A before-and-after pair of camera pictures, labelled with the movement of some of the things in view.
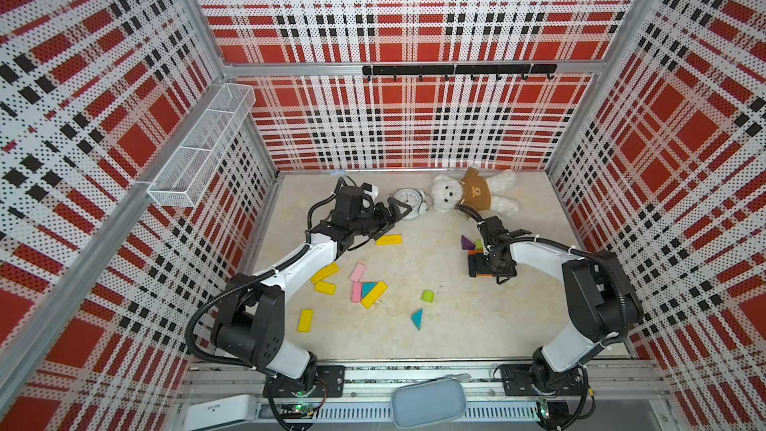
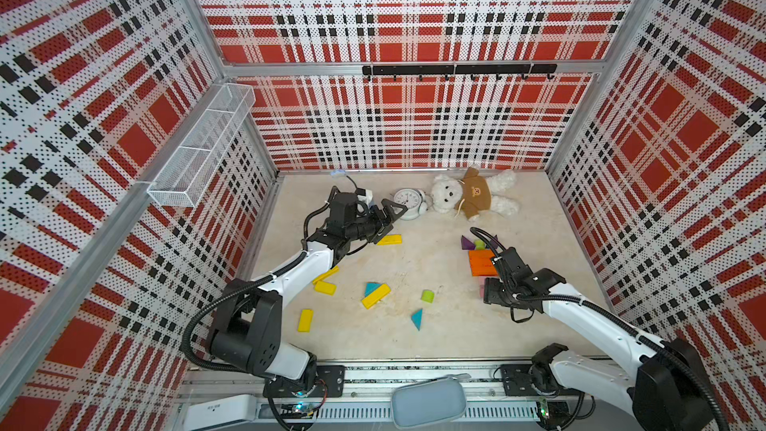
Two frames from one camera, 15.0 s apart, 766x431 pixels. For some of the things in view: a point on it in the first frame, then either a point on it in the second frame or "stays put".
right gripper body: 485,265 → 499,293
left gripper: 384,220 stays put
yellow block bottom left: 305,320 stays put
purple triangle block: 466,244 stays put
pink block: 358,271 → 481,280
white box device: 219,412 stays put
